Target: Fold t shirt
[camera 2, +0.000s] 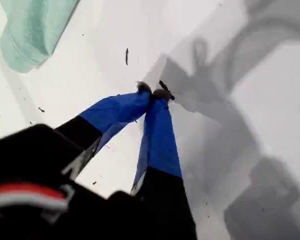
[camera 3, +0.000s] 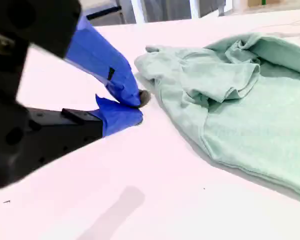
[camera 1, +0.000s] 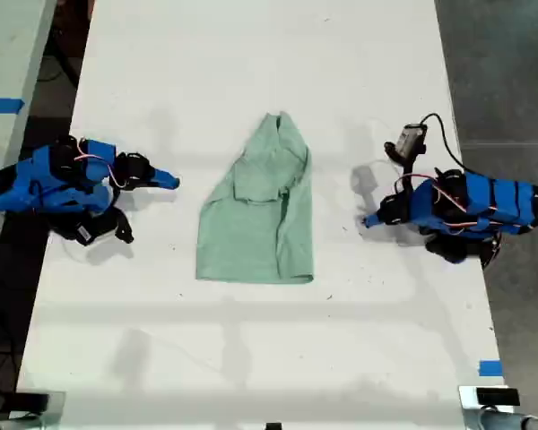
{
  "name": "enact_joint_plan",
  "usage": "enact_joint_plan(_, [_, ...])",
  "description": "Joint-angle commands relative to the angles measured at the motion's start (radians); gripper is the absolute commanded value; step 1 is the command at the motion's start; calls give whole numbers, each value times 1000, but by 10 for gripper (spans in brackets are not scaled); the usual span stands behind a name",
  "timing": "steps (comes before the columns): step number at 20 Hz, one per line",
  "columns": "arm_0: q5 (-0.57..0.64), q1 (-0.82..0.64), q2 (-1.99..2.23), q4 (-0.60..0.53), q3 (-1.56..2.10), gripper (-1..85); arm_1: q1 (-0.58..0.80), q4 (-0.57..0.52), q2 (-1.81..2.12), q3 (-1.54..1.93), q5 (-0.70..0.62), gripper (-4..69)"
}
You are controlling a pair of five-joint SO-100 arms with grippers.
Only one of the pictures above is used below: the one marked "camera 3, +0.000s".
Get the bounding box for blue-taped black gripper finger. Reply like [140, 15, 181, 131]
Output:
[12, 0, 152, 109]
[27, 94, 144, 173]

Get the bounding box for pale green t-shirt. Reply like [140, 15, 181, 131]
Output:
[134, 31, 300, 201]

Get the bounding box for black bar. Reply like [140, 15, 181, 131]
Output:
[86, 5, 123, 21]

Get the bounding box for white post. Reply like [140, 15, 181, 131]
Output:
[184, 0, 201, 19]
[130, 0, 147, 25]

